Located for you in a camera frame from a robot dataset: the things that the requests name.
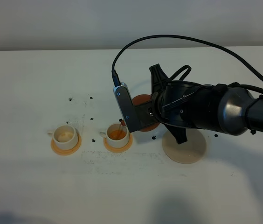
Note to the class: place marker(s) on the brown clay teapot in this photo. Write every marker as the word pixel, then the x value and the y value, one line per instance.
pixel 143 100

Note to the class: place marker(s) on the orange cup coaster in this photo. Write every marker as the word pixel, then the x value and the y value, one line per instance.
pixel 59 151
pixel 118 150

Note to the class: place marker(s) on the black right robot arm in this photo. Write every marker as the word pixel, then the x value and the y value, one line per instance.
pixel 179 105

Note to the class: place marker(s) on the beige round teapot coaster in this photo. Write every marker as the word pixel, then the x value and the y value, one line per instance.
pixel 188 152

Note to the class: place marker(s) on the orange right cup coaster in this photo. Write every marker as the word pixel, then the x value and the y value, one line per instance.
pixel 118 150

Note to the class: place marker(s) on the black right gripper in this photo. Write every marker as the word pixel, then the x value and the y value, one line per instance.
pixel 159 80

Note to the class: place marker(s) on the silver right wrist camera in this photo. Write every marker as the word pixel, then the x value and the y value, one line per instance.
pixel 131 109

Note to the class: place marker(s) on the orange left cup coaster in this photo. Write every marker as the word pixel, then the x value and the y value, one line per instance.
pixel 59 151

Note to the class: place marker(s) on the white left teacup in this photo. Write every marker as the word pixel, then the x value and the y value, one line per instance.
pixel 65 136

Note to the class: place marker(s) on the white right teacup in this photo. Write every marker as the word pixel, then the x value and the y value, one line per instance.
pixel 117 135

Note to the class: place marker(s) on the white teacup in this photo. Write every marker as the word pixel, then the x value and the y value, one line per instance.
pixel 65 136
pixel 117 135

